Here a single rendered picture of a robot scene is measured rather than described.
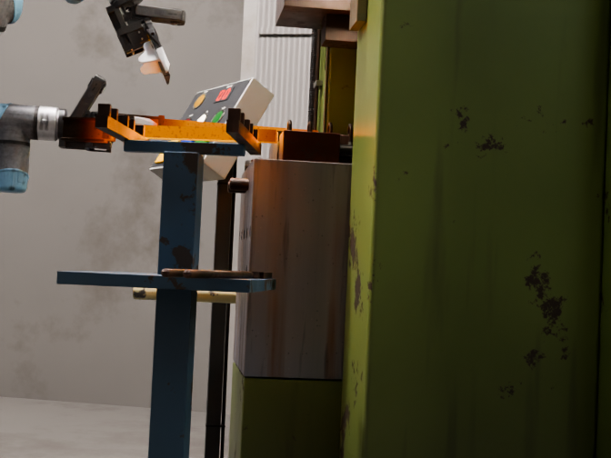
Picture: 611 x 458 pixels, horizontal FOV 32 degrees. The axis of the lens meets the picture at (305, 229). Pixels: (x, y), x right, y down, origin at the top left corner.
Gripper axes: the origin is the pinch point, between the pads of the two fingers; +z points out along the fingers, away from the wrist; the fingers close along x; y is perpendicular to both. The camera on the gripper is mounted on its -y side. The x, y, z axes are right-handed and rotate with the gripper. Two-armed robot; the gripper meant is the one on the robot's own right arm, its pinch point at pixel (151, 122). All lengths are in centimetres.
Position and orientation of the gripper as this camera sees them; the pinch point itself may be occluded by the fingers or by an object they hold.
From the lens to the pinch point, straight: 237.4
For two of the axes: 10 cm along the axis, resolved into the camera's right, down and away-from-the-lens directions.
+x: 1.3, -0.4, -9.9
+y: -0.6, 10.0, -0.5
